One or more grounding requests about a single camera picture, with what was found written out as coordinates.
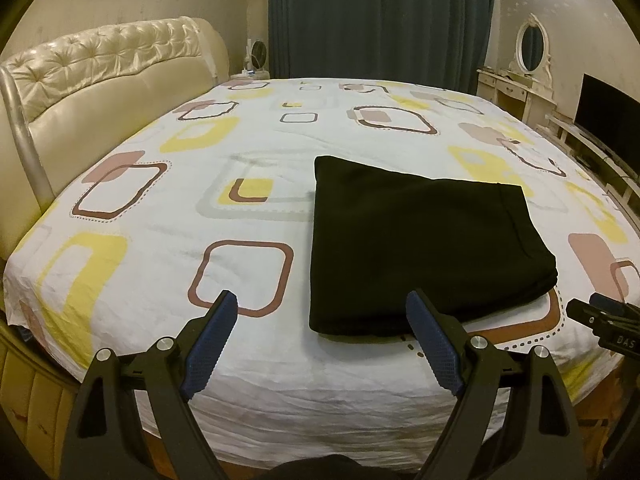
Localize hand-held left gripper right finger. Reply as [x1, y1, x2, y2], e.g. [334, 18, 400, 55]
[406, 288, 583, 480]

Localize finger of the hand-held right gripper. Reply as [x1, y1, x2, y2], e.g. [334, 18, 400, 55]
[566, 299, 612, 335]
[588, 292, 640, 318]

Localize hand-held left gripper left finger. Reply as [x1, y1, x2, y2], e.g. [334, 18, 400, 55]
[60, 289, 239, 480]

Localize black pants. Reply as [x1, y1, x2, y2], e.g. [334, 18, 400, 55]
[308, 156, 559, 343]

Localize white television stand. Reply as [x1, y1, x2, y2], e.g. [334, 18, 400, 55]
[545, 112, 640, 211]

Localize bed with patterned sheet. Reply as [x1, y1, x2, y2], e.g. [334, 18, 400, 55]
[0, 77, 640, 461]

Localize black flat screen television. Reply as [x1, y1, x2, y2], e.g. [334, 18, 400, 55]
[572, 73, 640, 153]

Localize white vanity dresser with mirror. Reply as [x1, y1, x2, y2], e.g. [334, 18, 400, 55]
[476, 13, 558, 123]

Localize cream tufted leather headboard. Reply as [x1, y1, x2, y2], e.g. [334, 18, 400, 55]
[0, 16, 231, 261]

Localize small white desk fan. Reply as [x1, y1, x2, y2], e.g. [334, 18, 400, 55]
[245, 37, 271, 80]

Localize dark teal curtain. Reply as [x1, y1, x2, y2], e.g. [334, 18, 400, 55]
[267, 0, 501, 95]

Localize cream padded bed frame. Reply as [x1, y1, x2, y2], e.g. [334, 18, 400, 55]
[0, 330, 166, 480]

